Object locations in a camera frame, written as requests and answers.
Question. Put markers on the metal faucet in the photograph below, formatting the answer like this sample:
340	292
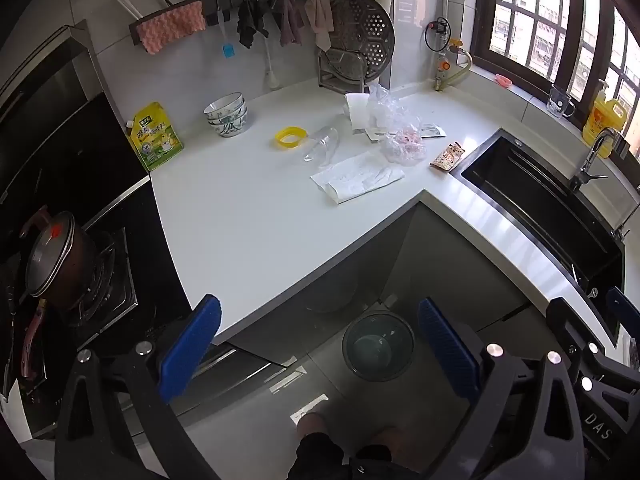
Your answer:
584	167

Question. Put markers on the white paper tube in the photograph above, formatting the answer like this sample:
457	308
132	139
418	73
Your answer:
357	110

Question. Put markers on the perforated metal steamer plate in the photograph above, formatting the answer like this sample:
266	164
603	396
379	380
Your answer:
365	25

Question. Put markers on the black range hood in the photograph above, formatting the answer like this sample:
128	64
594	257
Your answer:
55	125

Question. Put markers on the pink beige hanging cloth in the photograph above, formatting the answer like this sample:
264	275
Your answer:
320	15

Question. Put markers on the white chopsticks bundle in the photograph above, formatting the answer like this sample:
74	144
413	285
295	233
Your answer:
125	2

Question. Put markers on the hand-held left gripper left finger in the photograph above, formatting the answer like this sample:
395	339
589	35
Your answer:
192	345

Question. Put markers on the yellow green refill pouch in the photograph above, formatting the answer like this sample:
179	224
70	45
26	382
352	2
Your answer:
155	135

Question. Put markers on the white plastic wrapper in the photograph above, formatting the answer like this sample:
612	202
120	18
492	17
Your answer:
357	178

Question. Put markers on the black kitchen sink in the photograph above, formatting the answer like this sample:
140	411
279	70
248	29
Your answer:
540	205

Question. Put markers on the clear plastic cup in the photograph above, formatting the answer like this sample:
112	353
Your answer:
322	145

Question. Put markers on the black gas cooktop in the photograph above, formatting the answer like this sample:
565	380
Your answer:
107	290

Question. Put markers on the person's left leg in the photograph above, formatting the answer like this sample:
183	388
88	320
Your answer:
312	425

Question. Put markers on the gas valve with orange knob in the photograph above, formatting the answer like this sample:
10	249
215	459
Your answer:
442	67

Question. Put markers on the grey base cabinet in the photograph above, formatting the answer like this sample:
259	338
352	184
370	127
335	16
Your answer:
450	260

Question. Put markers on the round grey trash bin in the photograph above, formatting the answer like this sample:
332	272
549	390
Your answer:
377	347

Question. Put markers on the mauve hanging cloth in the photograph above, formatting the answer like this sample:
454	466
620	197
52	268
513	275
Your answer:
290	20

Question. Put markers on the pink sponge cloth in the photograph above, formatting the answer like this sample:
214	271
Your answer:
172	25

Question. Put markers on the yellow oil bottle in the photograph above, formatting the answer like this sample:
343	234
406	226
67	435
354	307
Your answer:
602	120

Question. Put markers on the printed snack wrapper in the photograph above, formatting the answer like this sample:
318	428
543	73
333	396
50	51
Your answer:
448	156

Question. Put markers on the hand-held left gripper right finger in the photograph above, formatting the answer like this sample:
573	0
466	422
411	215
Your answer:
447	350

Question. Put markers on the dark hanging cloth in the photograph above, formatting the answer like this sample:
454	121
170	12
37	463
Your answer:
252	22

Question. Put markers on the white bottle brush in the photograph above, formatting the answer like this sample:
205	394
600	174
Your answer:
272	79

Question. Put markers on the glass mug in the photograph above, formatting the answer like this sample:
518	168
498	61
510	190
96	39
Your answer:
559	102

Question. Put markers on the blue silicone brush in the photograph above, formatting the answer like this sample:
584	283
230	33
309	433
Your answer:
228	50

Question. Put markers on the pink patterned plastic bag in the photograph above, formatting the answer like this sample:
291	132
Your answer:
405	146

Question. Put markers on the dark framed window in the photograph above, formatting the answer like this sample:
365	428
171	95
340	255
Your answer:
482	20

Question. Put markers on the metal dish rack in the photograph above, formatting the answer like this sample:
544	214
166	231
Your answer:
340	77

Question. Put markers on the brown pot with lid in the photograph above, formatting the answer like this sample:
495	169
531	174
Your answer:
57	260

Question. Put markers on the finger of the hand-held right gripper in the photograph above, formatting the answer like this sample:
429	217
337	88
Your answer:
567	325
624	306

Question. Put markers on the clear plastic bag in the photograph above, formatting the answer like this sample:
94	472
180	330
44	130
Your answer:
390	110

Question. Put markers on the small pink dish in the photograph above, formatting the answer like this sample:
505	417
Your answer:
503	80

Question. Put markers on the white gas pipe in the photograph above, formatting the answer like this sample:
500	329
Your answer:
445	0

